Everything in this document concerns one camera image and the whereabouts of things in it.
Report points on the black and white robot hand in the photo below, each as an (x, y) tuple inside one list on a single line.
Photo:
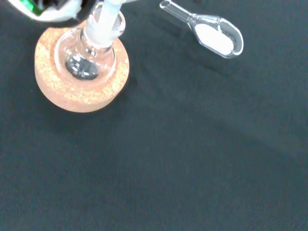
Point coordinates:
[(53, 14)]

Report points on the clear round-bottom glass flask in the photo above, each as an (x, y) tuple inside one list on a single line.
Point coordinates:
[(81, 65)]

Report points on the glass weighing funnel with powder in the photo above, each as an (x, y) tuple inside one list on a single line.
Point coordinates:
[(214, 39)]

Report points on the black bench cloth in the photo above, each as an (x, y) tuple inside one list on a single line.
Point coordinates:
[(180, 149)]

